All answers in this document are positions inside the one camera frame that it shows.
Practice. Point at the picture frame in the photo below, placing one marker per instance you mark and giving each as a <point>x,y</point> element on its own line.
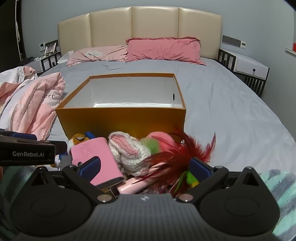
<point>50,49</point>

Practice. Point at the red feather toy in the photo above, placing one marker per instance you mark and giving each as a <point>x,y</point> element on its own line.
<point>175,160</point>

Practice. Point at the grey wall switch panel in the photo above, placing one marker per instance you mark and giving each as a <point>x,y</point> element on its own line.
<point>231,41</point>

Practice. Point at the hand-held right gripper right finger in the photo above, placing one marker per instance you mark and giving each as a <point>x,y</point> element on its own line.
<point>198,169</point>

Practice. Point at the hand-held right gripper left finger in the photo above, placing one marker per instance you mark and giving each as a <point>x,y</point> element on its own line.
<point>91,165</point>

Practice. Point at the white wall socket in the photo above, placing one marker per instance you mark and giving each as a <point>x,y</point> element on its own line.
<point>42,46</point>

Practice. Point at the light pink pillow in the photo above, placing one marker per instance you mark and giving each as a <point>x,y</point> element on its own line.
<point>97,54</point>

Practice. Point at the bed with beige headboard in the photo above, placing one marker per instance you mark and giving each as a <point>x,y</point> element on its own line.
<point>231,115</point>

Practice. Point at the white pink knit toy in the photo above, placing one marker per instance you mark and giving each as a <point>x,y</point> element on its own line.
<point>129,157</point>

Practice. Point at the orange cardboard box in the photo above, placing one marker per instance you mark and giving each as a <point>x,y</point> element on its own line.
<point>115,120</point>

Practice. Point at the shiba plush with sailor cap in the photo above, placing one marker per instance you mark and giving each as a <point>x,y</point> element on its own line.
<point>77,141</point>

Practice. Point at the teal striped clothing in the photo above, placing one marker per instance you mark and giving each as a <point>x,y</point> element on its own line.
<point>282,197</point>

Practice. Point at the white pillow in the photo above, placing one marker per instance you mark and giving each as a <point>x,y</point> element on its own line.
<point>63,59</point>

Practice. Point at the pink green plush ball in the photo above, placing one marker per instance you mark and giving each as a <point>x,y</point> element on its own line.
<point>161,139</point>

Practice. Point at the pink blanket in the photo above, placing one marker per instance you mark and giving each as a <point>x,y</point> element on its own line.
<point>30,99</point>

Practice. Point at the dark cabinet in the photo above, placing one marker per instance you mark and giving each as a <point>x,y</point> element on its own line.
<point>9,46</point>

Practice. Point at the pink stick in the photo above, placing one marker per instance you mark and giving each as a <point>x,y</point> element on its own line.
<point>134,185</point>

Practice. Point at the red box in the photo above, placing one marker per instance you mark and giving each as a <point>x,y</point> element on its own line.
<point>294,47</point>

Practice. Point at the window sill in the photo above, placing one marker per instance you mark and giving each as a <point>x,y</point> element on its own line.
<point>291,51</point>

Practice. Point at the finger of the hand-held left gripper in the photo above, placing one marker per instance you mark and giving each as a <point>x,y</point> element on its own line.
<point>61,147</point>
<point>24,136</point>

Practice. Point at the pink case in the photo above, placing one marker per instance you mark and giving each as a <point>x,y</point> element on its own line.
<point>104,150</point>

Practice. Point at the dark pink pillow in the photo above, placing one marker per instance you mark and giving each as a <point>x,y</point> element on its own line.
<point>161,49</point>

